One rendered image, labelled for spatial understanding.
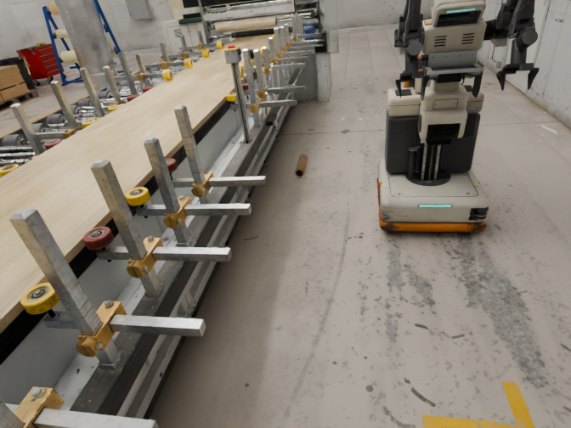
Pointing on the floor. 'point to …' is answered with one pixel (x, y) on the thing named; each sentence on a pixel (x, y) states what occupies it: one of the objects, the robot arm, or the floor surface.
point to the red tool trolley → (41, 62)
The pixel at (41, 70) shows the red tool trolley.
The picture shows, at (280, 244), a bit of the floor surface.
